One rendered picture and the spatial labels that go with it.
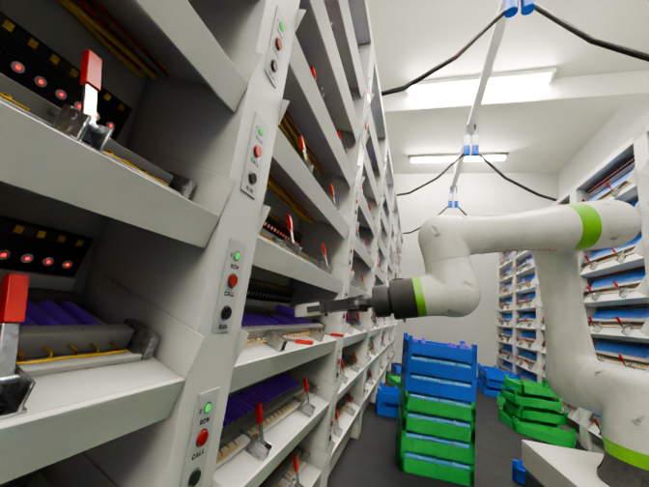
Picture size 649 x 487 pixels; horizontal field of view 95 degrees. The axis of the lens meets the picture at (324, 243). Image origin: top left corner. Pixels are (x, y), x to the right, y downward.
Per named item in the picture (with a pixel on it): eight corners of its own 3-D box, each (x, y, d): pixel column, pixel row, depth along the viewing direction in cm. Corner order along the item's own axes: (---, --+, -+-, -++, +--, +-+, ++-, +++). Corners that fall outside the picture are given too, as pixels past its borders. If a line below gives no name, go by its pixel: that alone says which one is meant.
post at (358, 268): (360, 432, 162) (388, 141, 198) (357, 439, 153) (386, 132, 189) (325, 423, 168) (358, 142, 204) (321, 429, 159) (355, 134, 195)
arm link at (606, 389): (626, 443, 75) (622, 363, 78) (709, 481, 59) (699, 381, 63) (577, 438, 74) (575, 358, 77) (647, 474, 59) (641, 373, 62)
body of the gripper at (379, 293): (388, 286, 76) (352, 290, 78) (386, 282, 68) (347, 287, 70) (393, 316, 74) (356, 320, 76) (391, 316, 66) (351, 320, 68)
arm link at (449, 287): (492, 314, 60) (480, 314, 70) (477, 253, 63) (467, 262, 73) (420, 321, 63) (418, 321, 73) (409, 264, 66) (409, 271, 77)
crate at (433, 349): (463, 357, 151) (464, 340, 153) (477, 363, 131) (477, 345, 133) (402, 348, 156) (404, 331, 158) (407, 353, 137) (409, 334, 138)
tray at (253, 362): (331, 352, 98) (343, 325, 99) (219, 397, 42) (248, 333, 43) (281, 326, 105) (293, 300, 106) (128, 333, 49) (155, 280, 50)
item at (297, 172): (345, 239, 106) (359, 204, 108) (266, 149, 50) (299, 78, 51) (297, 221, 113) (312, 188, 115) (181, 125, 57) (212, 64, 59)
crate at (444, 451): (460, 444, 143) (461, 426, 144) (474, 465, 123) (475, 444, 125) (396, 432, 148) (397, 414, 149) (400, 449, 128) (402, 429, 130)
